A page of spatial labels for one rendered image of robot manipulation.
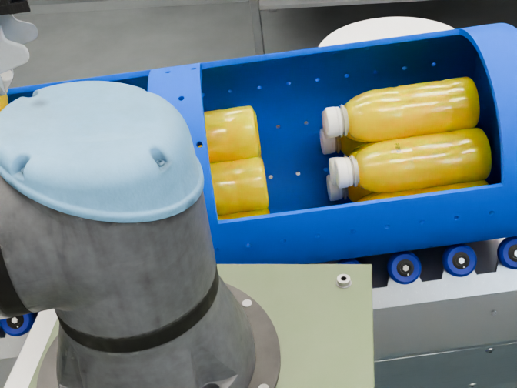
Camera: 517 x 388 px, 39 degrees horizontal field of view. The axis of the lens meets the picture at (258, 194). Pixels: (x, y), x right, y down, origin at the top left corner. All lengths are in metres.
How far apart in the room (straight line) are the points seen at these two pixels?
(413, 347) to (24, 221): 0.73
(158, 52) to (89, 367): 3.47
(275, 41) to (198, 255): 3.42
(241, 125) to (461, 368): 0.52
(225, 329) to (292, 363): 0.07
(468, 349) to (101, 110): 0.77
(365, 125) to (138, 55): 3.07
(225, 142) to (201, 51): 2.96
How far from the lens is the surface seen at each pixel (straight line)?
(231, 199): 0.91
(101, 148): 0.42
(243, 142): 0.92
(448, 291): 1.04
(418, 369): 1.15
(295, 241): 0.89
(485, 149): 0.95
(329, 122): 0.94
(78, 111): 0.46
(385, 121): 0.94
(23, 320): 1.04
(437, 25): 1.47
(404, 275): 1.00
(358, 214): 0.88
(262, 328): 0.60
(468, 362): 1.16
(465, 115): 0.96
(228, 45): 3.90
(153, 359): 0.50
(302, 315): 0.61
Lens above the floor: 1.65
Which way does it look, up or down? 37 degrees down
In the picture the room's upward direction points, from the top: 8 degrees counter-clockwise
